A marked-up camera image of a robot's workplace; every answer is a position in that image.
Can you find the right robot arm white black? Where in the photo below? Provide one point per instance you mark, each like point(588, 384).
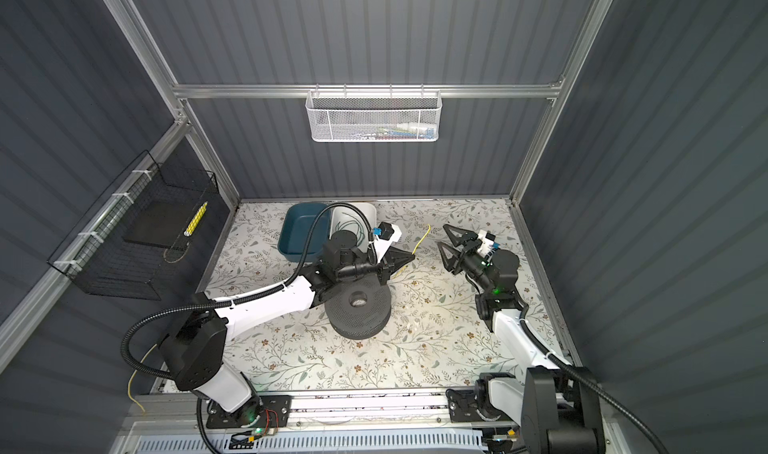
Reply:
point(555, 412)

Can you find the teal plastic bin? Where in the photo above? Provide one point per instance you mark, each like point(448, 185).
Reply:
point(298, 221)

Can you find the yellow marker pen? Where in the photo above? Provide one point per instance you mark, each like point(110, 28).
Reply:
point(195, 220)

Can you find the items inside white basket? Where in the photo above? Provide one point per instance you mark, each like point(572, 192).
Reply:
point(403, 131)

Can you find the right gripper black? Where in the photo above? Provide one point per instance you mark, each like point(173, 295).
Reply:
point(460, 259)

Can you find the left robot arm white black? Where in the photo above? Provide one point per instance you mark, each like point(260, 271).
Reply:
point(193, 347)

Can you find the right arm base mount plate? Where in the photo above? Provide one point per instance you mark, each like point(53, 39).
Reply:
point(465, 406)

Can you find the black wire wall basket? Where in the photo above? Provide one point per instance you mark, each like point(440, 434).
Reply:
point(134, 247)

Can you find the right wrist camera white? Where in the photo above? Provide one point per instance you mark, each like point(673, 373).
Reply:
point(488, 244)

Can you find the grey perforated cable spool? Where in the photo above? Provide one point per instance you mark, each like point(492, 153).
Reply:
point(359, 310)

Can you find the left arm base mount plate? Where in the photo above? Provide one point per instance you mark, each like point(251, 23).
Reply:
point(269, 412)

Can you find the white slotted cable duct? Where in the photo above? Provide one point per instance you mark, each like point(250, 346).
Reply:
point(370, 441)

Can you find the white mesh wall basket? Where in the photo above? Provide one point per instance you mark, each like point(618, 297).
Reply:
point(332, 114)

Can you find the white plastic bin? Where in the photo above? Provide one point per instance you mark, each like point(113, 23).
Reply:
point(359, 222)

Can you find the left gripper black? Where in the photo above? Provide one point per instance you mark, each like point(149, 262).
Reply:
point(386, 266)

